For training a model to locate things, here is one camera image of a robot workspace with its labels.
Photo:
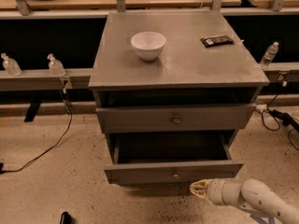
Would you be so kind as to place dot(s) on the clear pump bottle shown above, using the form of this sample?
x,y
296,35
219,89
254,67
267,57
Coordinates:
x,y
55,66

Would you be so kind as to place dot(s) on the white ceramic bowl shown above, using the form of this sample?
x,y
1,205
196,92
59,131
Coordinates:
x,y
148,45

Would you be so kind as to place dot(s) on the grey metal rail shelf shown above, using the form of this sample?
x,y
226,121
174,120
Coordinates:
x,y
42,80

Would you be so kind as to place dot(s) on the grey wooden drawer cabinet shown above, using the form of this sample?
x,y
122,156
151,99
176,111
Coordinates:
x,y
185,73

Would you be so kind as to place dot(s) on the blue tape floor mark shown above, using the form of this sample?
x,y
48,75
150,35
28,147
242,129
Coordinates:
x,y
260,220

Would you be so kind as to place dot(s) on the grey drawer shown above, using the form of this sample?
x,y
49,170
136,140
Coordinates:
x,y
175,157
174,118

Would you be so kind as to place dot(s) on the clear bottle far left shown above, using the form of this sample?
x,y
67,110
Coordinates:
x,y
10,65

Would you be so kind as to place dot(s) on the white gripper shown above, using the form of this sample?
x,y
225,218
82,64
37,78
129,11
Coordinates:
x,y
214,190

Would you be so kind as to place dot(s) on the clear plastic water bottle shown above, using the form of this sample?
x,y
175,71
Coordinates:
x,y
269,55

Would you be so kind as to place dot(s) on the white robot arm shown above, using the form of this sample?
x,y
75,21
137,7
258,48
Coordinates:
x,y
251,196

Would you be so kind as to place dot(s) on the grey top drawer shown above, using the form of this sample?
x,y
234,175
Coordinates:
x,y
174,118

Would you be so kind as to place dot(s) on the black object on floor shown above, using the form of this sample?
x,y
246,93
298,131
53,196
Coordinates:
x,y
65,218

